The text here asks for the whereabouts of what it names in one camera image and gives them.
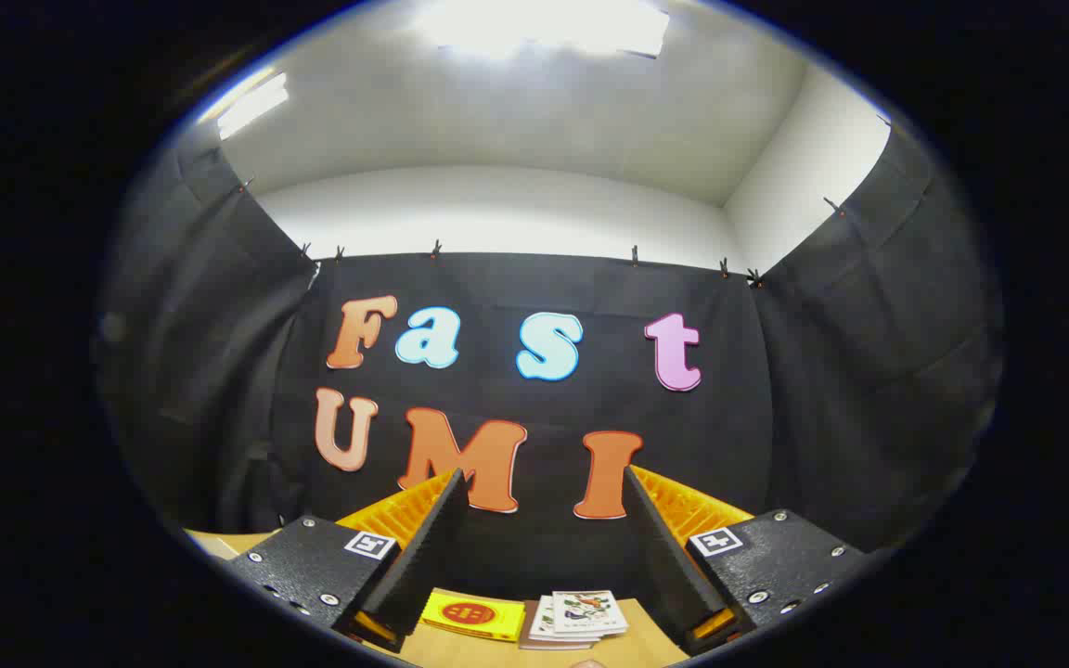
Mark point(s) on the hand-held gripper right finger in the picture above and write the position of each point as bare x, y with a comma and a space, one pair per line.
660, 557

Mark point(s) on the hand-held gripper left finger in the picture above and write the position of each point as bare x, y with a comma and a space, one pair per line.
428, 547

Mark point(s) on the yellow book with red circle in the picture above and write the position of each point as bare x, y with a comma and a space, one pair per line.
474, 614

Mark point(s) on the black backdrop cloth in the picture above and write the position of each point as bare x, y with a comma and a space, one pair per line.
590, 278

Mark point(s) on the long ceiling light panel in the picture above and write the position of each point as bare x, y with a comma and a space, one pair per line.
254, 104

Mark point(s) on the large ceiling light panel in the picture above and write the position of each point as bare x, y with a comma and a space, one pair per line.
544, 23

